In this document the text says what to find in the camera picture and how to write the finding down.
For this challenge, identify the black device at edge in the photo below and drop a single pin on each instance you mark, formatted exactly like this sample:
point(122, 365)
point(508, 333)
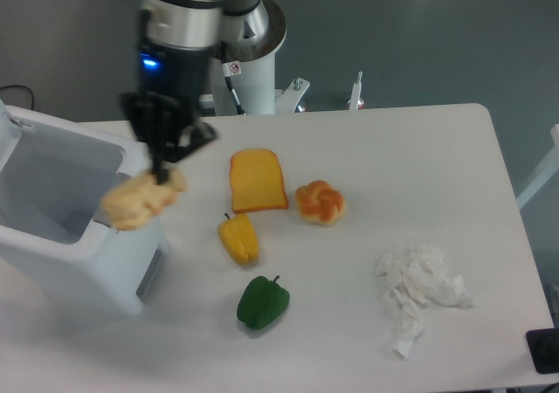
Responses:
point(543, 348)

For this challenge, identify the green bell pepper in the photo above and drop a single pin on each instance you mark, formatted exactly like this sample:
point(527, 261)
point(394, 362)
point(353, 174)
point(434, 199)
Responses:
point(262, 302)

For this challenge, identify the orange square toast slice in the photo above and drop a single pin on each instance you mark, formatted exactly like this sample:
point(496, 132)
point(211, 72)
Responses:
point(256, 181)

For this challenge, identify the round knotted bread roll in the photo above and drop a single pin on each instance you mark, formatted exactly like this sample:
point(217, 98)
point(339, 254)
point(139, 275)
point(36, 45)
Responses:
point(320, 203)

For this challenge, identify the yellow bell pepper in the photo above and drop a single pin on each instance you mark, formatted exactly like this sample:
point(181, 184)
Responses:
point(239, 239)

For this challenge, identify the white frame at right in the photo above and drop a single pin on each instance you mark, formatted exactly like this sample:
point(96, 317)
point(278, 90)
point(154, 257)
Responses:
point(546, 168)

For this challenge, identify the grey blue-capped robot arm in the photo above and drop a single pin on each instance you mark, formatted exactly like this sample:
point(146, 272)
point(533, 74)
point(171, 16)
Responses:
point(184, 45)

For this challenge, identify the pale yellow bread loaf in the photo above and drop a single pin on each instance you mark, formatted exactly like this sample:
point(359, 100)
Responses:
point(132, 204)

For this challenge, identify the white trash can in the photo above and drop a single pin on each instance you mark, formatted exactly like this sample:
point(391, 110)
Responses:
point(54, 173)

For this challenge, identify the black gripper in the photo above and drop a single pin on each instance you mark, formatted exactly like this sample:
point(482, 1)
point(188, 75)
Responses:
point(164, 109)

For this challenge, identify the crumpled white tissue paper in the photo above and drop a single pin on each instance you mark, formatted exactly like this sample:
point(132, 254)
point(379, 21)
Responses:
point(413, 280)

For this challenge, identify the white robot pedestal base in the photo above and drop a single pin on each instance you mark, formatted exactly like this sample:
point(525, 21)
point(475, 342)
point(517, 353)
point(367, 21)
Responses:
point(243, 70)

